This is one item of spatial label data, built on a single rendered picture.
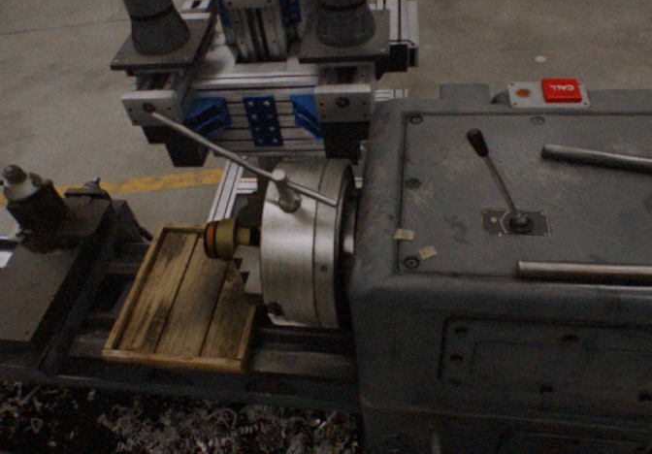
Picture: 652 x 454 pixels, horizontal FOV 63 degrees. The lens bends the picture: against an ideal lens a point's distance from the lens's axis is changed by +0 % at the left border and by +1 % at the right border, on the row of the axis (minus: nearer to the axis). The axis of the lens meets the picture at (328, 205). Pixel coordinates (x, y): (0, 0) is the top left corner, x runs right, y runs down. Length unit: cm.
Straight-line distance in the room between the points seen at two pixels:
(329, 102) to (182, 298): 57
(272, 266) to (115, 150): 244
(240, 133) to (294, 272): 79
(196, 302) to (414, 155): 60
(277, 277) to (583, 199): 48
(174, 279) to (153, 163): 181
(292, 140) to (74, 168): 189
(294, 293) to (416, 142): 33
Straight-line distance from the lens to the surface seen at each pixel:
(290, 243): 86
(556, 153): 91
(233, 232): 101
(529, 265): 74
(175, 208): 275
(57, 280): 130
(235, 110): 153
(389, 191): 84
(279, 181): 80
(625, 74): 352
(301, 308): 91
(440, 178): 86
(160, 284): 129
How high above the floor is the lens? 186
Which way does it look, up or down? 47 degrees down
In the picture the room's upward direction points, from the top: 8 degrees counter-clockwise
